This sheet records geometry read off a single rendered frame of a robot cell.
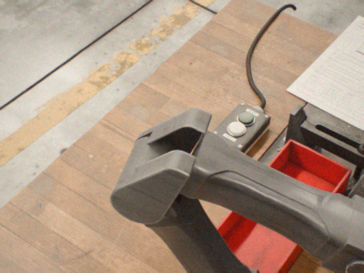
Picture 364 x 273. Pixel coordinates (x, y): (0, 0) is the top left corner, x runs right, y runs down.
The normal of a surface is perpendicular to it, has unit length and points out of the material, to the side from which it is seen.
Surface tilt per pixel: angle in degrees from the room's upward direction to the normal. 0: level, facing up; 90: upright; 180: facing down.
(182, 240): 93
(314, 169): 90
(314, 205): 20
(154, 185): 90
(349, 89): 1
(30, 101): 0
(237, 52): 0
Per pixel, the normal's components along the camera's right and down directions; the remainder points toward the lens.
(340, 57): 0.03, -0.66
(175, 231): -0.14, 0.84
